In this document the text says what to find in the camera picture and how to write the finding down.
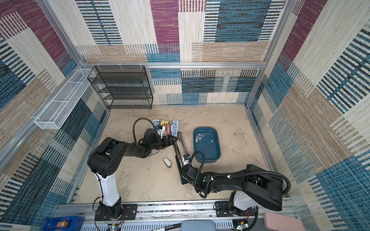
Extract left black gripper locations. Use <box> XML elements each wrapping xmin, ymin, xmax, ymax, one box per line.
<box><xmin>150</xmin><ymin>135</ymin><xmax>178</xmax><ymax>151</ymax></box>

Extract small white mini stapler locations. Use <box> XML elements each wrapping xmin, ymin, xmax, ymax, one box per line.
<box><xmin>163</xmin><ymin>158</ymin><xmax>172</xmax><ymax>168</ymax></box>

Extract teal plastic tray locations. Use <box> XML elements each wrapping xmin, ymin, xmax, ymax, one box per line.
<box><xmin>193</xmin><ymin>127</ymin><xmax>221</xmax><ymax>163</ymax></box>

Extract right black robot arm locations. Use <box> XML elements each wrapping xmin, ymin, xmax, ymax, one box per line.
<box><xmin>179</xmin><ymin>151</ymin><xmax>291</xmax><ymax>211</ymax></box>

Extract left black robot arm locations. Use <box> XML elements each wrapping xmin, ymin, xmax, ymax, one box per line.
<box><xmin>87</xmin><ymin>117</ymin><xmax>178</xmax><ymax>220</ymax></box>

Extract treehouse paperback book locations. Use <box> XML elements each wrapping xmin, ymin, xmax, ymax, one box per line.
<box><xmin>152</xmin><ymin>119</ymin><xmax>179</xmax><ymax>137</ymax></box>

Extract staple strips in tray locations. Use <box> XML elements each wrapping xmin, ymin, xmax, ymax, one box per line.
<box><xmin>195</xmin><ymin>133</ymin><xmax>214</xmax><ymax>143</ymax></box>

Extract grey blue chair back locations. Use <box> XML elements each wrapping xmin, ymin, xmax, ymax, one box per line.
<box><xmin>181</xmin><ymin>220</ymin><xmax>216</xmax><ymax>231</ymax></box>

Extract pink case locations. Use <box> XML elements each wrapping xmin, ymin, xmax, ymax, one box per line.
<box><xmin>264</xmin><ymin>212</ymin><xmax>305</xmax><ymax>231</ymax></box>

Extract blue box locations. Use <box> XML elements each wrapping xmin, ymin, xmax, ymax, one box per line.
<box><xmin>41</xmin><ymin>216</ymin><xmax>84</xmax><ymax>231</ymax></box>

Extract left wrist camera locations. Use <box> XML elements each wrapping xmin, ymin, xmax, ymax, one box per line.
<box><xmin>156</xmin><ymin>125</ymin><xmax>166</xmax><ymax>139</ymax></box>

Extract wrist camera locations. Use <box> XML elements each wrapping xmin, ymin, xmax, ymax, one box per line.
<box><xmin>182</xmin><ymin>154</ymin><xmax>191</xmax><ymax>166</ymax></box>
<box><xmin>156</xmin><ymin>125</ymin><xmax>166</xmax><ymax>139</ymax></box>

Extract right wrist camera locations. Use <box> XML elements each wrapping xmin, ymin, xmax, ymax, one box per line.
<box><xmin>182</xmin><ymin>154</ymin><xmax>191</xmax><ymax>166</ymax></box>

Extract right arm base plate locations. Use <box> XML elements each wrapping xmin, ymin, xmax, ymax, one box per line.
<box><xmin>213</xmin><ymin>201</ymin><xmax>256</xmax><ymax>217</ymax></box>

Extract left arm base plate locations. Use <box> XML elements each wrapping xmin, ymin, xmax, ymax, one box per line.
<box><xmin>94</xmin><ymin>204</ymin><xmax>138</xmax><ymax>221</ymax></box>

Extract black wire mesh shelf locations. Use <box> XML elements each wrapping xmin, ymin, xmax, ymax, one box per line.
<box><xmin>87</xmin><ymin>65</ymin><xmax>153</xmax><ymax>109</ymax></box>

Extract white wire mesh basket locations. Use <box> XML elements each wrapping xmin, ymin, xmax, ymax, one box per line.
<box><xmin>35</xmin><ymin>68</ymin><xmax>91</xmax><ymax>130</ymax></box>

